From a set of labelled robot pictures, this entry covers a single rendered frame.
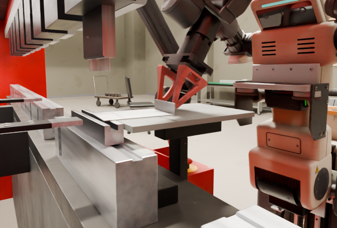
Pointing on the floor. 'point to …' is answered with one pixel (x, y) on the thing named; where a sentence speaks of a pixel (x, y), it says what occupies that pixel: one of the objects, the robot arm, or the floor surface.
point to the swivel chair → (132, 97)
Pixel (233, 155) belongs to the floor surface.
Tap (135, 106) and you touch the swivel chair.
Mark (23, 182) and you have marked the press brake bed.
